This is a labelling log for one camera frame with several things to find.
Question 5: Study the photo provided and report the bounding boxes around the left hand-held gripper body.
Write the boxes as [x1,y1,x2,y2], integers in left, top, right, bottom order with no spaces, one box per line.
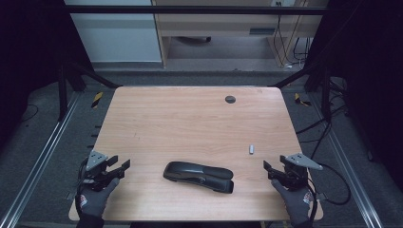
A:
[81,150,125,192]

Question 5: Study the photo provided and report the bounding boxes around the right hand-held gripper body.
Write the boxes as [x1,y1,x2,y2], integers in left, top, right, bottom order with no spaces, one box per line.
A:
[278,152,324,191]

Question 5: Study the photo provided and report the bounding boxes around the black stapler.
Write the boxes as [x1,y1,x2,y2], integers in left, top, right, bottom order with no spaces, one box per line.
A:
[163,161,235,195]

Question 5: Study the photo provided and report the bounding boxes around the person's right hand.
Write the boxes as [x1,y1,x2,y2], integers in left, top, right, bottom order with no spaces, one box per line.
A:
[271,179,316,227]

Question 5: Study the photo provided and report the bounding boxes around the person's left hand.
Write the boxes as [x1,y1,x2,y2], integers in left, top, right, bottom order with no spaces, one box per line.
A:
[77,177,121,219]

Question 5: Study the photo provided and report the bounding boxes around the yellow black striped tape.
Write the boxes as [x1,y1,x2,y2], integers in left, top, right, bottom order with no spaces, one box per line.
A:
[90,91,105,109]

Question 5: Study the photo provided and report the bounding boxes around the black curtain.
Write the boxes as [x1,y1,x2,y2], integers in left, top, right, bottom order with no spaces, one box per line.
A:
[0,0,95,153]
[304,0,403,184]

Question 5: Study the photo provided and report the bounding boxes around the white cabinet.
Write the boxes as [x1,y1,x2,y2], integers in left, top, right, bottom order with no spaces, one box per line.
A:
[64,0,163,64]

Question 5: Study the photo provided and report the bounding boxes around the light wooden desk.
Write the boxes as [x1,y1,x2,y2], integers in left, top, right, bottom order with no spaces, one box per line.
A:
[151,0,329,68]

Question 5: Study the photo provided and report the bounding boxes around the left hand-held gripper cable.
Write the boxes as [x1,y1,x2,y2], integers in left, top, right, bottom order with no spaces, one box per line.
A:
[75,157,89,205]

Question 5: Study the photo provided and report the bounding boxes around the hand-held gripper cable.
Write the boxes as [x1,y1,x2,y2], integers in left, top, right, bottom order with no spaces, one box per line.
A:
[75,157,89,205]
[306,178,319,223]

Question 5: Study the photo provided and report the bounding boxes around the bundle of black floor cables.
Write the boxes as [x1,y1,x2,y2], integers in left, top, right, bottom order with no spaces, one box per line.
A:
[296,77,349,160]

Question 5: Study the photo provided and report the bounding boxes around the right hand-held gripper cable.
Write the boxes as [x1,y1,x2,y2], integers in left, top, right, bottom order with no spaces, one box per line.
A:
[306,178,319,223]

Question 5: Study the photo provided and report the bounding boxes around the aluminium floor rail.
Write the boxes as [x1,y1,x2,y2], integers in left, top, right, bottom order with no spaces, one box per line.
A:
[0,91,82,228]
[308,93,385,228]

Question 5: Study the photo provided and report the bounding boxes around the black looped floor cable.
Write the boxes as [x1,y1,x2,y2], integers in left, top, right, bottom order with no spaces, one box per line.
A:
[316,161,353,206]

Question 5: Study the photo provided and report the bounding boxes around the yellow-handled tool right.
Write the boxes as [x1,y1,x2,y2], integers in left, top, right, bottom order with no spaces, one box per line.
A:
[294,92,312,107]

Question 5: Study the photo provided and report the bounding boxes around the thin black floor cable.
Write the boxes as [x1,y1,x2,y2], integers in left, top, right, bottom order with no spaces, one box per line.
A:
[20,104,40,124]

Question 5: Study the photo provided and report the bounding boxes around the black frame strut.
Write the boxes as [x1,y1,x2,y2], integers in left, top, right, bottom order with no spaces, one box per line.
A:
[269,62,333,121]
[57,61,124,123]

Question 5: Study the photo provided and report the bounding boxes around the black cables under desk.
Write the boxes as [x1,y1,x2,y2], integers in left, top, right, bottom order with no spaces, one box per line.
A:
[273,1,314,69]

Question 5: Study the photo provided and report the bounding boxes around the black horizontal frame bar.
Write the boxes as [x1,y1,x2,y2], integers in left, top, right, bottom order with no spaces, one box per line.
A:
[65,5,329,16]

